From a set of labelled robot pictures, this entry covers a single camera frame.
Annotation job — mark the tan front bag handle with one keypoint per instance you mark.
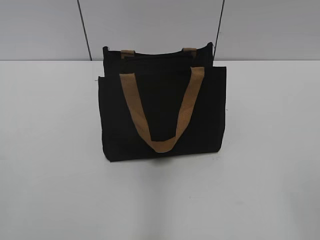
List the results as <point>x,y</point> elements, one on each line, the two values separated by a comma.
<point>134,104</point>

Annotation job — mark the black canvas tote bag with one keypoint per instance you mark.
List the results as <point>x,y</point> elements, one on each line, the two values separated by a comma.
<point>162,80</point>

